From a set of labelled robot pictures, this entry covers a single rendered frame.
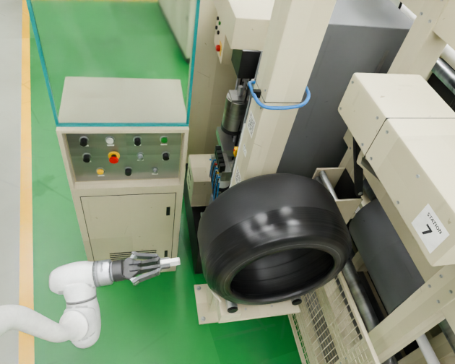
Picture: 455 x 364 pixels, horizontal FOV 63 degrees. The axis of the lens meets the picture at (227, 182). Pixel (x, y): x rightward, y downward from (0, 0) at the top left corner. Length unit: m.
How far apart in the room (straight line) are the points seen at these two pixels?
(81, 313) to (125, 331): 1.13
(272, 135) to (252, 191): 0.22
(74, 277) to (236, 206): 0.60
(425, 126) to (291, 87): 0.40
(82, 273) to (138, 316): 1.20
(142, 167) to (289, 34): 1.05
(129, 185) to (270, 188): 0.89
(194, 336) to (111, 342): 0.49
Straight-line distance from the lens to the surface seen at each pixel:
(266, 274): 1.70
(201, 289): 2.62
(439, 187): 0.99
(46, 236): 2.93
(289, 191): 1.27
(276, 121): 1.31
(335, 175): 1.84
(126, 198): 1.99
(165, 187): 1.94
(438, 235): 1.00
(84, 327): 1.41
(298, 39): 1.16
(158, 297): 2.59
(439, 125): 1.21
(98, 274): 1.39
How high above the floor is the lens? 2.35
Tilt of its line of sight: 47 degrees down
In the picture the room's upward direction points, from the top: 12 degrees clockwise
